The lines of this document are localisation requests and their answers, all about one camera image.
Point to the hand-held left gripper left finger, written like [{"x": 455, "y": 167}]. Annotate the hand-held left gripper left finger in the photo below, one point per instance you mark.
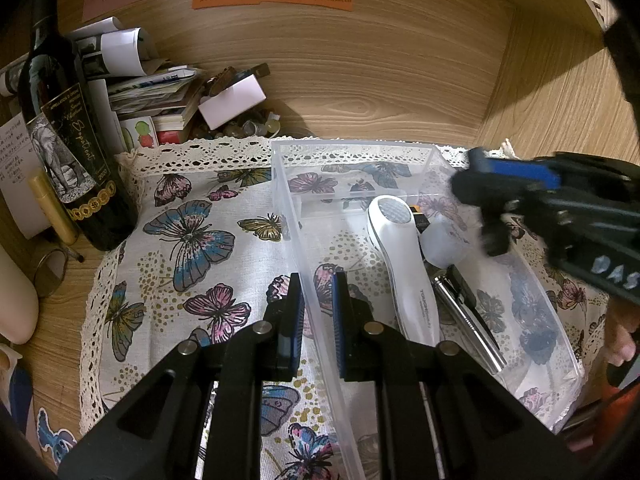
[{"x": 297, "y": 312}]

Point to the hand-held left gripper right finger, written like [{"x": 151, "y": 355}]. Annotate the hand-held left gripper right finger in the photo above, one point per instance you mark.
[{"x": 341, "y": 321}]

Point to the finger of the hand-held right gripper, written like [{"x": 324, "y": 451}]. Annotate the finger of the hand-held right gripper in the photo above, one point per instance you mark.
[
  {"x": 495, "y": 235},
  {"x": 520, "y": 169}
]

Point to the translucent white cap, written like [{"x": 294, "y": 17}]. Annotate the translucent white cap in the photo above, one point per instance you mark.
[{"x": 442, "y": 242}]

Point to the black clip pen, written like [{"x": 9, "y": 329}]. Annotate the black clip pen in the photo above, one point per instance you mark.
[{"x": 470, "y": 292}]

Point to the clear plastic storage box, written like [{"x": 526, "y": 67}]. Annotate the clear plastic storage box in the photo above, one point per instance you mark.
[{"x": 310, "y": 240}]

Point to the black and orange battery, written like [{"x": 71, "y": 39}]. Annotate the black and orange battery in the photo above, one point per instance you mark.
[{"x": 419, "y": 217}]

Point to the white handheld massager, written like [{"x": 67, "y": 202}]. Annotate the white handheld massager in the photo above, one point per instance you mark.
[{"x": 400, "y": 260}]

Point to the silver metal tube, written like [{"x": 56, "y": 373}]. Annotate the silver metal tube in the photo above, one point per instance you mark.
[{"x": 467, "y": 322}]

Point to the person's right hand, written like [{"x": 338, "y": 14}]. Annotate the person's right hand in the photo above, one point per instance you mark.
[{"x": 625, "y": 335}]

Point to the butterfly print lace tablecloth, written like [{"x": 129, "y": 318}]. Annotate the butterfly print lace tablecloth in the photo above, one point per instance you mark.
[{"x": 200, "y": 240}]

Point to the pile of small trinkets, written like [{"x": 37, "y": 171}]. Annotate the pile of small trinkets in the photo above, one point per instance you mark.
[{"x": 250, "y": 125}]

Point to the blank white card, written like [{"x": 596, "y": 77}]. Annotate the blank white card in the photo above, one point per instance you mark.
[{"x": 232, "y": 101}]

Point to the card with red green print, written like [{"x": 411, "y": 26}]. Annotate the card with red green print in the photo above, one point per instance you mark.
[{"x": 140, "y": 135}]

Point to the small round mirror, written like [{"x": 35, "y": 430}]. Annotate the small round mirror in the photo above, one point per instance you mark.
[{"x": 36, "y": 275}]

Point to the gold tube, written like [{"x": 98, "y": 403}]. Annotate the gold tube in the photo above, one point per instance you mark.
[{"x": 52, "y": 207}]

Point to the pile of papers and booklets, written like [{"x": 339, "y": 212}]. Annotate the pile of papers and booklets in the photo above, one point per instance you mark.
[{"x": 150, "y": 90}]

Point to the blue cartoon sticker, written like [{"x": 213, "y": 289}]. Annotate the blue cartoon sticker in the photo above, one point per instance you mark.
[{"x": 54, "y": 440}]

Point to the pale pink cylinder mug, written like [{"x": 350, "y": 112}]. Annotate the pale pink cylinder mug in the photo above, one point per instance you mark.
[{"x": 15, "y": 295}]

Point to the dark wine bottle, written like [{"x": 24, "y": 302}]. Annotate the dark wine bottle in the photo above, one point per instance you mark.
[{"x": 65, "y": 125}]

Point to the white handwritten note paper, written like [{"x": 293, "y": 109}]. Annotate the white handwritten note paper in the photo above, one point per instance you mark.
[{"x": 15, "y": 170}]

